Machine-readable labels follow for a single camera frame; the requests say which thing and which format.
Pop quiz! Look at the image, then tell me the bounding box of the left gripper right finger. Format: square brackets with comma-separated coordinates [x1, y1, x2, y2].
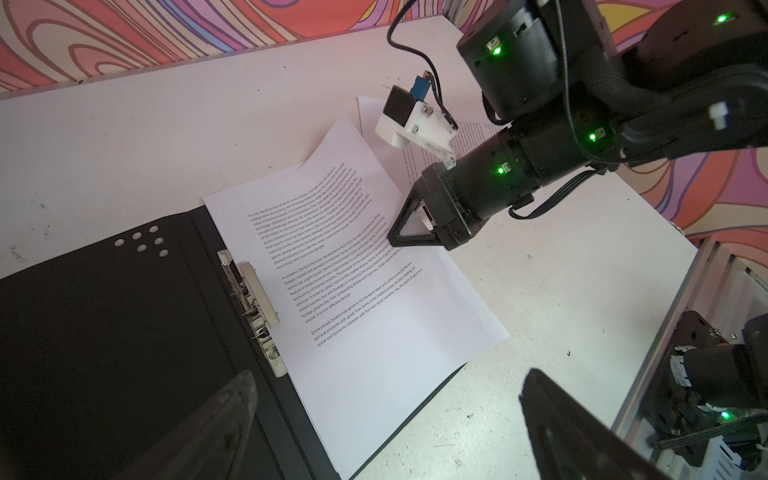
[519, 369, 666, 479]

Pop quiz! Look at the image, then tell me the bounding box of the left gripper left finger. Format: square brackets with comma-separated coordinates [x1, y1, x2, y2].
[115, 371, 258, 479]

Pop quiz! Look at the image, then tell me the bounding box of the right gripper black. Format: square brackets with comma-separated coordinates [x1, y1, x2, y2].
[387, 128, 540, 250]

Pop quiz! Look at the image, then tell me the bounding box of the printed paper sheet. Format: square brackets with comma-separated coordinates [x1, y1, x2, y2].
[357, 96, 501, 195]
[205, 117, 508, 479]

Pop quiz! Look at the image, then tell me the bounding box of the orange black folder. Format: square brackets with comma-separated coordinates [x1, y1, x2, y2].
[0, 205, 466, 480]

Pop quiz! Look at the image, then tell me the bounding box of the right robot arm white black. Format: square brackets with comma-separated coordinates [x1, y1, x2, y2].
[376, 1, 767, 250]

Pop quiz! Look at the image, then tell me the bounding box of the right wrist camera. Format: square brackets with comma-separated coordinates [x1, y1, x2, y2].
[375, 71, 458, 170]

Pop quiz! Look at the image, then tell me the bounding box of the aluminium front rail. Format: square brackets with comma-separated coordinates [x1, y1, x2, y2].
[612, 238, 767, 451]

